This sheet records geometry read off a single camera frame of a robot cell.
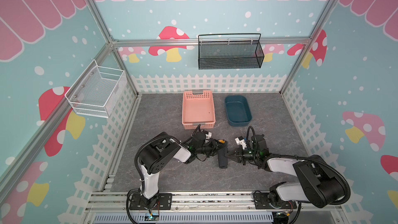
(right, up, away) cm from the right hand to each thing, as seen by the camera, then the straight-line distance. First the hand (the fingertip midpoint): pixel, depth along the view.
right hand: (225, 155), depth 82 cm
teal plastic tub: (+13, +24, +30) cm, 40 cm away
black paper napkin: (-1, -3, +1) cm, 3 cm away
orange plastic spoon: (-1, +6, +9) cm, 11 cm away
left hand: (+1, +2, +5) cm, 6 cm away
